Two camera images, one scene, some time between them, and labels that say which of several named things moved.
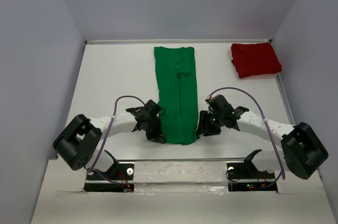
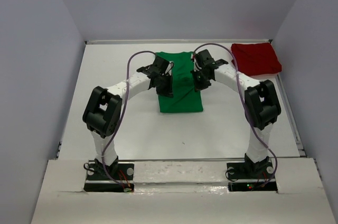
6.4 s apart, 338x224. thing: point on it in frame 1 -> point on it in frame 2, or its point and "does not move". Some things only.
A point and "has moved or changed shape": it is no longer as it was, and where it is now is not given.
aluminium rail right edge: [292, 121] does not move
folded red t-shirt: [254, 60] does not move
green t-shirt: [177, 90] has moved or changed shape
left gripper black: [157, 136] -> [167, 91]
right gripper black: [204, 124] -> [199, 86]
